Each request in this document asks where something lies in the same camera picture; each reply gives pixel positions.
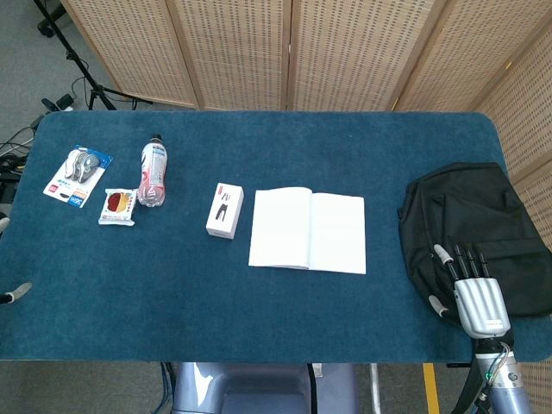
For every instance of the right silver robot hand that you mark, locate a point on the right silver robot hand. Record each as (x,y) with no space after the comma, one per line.
(478,302)

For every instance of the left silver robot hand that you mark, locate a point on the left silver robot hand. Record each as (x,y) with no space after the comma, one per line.
(13,291)

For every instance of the white notebook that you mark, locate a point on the white notebook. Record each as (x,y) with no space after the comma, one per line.
(307,230)

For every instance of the black backpack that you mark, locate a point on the black backpack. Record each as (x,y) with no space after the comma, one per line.
(472,233)

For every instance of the blister pack with mouse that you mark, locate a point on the blister pack with mouse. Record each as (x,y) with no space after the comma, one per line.
(77,176)

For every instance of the white snack packet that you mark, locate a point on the white snack packet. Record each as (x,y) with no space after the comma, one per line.
(118,207)

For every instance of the pink drink bottle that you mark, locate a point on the pink drink bottle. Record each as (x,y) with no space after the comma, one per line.
(152,172)

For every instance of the white product box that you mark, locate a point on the white product box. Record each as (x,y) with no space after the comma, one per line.
(224,210)

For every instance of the blue table cloth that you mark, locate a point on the blue table cloth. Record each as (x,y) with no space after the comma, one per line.
(241,302)

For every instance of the blue-grey robot torso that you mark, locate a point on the blue-grey robot torso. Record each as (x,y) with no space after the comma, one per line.
(259,390)

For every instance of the black tripod stand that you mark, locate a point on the black tripod stand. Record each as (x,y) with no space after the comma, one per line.
(73,60)

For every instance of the wooden folding screen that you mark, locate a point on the wooden folding screen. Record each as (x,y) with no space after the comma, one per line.
(328,52)

